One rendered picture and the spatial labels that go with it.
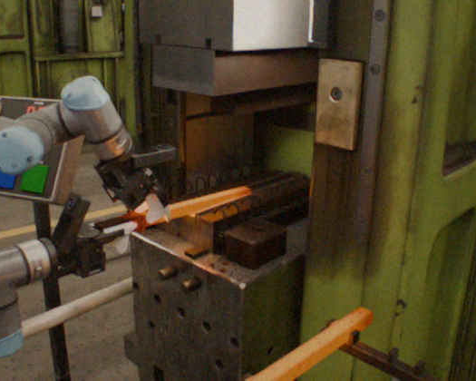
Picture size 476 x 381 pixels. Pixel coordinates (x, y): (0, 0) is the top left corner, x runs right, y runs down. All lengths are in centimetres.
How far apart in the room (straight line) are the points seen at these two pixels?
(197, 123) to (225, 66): 36
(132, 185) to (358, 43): 52
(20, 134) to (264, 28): 54
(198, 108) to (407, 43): 64
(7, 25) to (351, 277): 515
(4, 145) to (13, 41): 502
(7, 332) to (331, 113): 73
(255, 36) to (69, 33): 487
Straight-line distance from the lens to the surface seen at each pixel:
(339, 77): 107
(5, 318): 102
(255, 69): 121
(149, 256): 132
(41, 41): 585
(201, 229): 123
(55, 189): 147
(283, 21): 119
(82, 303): 161
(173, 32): 120
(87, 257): 106
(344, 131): 108
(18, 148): 89
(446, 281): 152
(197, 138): 147
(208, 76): 113
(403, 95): 104
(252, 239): 114
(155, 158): 110
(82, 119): 100
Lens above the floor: 145
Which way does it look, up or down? 18 degrees down
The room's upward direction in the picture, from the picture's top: 1 degrees clockwise
